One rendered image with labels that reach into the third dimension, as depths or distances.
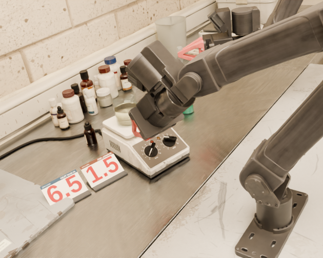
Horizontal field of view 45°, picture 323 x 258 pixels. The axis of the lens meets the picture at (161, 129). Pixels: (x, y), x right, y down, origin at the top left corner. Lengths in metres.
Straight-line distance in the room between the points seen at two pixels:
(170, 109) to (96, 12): 0.88
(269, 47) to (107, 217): 0.48
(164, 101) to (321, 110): 0.26
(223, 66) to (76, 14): 0.91
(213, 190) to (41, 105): 0.67
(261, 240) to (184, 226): 0.15
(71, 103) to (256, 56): 0.74
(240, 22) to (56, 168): 0.61
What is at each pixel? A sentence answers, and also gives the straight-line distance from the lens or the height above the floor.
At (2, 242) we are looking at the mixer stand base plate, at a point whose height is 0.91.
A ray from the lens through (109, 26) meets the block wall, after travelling 1.55.
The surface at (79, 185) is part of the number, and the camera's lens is 0.92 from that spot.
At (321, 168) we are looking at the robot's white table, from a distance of 0.92.
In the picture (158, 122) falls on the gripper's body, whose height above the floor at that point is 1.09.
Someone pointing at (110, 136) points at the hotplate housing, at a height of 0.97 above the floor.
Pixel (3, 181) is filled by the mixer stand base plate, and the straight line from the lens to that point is 1.05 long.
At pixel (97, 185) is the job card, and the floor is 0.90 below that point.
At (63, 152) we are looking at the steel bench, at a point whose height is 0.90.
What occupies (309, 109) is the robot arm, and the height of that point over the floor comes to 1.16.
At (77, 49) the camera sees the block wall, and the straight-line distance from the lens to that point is 1.44.
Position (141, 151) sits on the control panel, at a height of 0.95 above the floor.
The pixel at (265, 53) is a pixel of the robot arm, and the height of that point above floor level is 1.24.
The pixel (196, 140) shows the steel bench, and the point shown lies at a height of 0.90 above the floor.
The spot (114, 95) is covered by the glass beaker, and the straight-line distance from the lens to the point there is 0.96.
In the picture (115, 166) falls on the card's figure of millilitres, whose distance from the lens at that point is 0.95.
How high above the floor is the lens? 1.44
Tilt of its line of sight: 29 degrees down
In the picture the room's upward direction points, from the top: 9 degrees counter-clockwise
